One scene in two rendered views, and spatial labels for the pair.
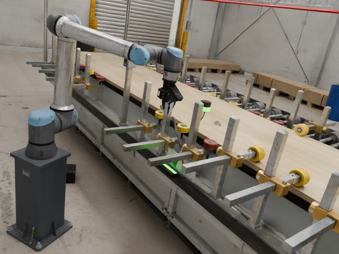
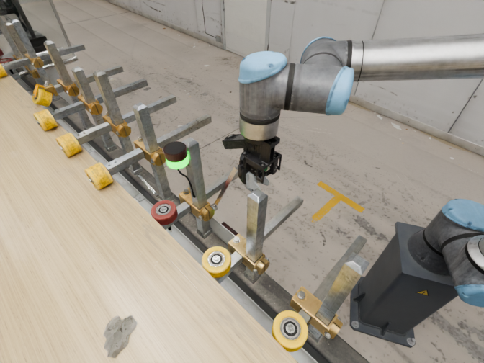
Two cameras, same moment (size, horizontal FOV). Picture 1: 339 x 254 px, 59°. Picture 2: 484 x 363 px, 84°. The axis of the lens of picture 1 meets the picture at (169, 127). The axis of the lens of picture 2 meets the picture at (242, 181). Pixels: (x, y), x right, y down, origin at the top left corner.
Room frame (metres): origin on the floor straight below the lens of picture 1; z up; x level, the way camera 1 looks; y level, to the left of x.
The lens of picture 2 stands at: (2.14, -0.06, 1.58)
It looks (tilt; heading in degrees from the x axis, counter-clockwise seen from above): 45 degrees down; 174
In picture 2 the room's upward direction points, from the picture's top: straight up
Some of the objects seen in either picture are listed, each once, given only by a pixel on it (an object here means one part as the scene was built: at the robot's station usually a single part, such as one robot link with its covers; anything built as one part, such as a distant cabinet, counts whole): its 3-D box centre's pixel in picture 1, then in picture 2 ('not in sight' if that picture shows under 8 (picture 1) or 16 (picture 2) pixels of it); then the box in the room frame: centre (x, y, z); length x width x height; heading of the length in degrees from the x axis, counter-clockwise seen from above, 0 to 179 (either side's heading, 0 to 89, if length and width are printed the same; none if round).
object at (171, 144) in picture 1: (165, 140); (248, 254); (1.71, 0.01, 0.81); 0.14 x 0.06 x 0.05; 40
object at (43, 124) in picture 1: (42, 125); (460, 227); (1.67, 0.77, 0.79); 0.17 x 0.15 x 0.18; 163
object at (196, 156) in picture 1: (192, 152); (196, 205); (1.52, -0.15, 0.85); 0.14 x 0.06 x 0.05; 40
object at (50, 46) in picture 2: not in sight; (72, 91); (0.77, -0.78, 0.93); 0.04 x 0.04 x 0.48; 40
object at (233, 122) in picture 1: (224, 161); (156, 162); (1.34, -0.30, 0.91); 0.04 x 0.04 x 0.48; 40
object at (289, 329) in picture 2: (160, 119); (287, 335); (1.96, 0.07, 0.85); 0.08 x 0.08 x 0.11
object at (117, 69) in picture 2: not in sight; (90, 78); (0.66, -0.71, 0.95); 0.37 x 0.03 x 0.03; 130
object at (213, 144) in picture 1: (209, 149); (166, 219); (1.58, -0.25, 0.85); 0.08 x 0.08 x 0.11
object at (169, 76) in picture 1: (170, 75); (259, 122); (1.62, 0.04, 1.23); 0.10 x 0.09 x 0.05; 130
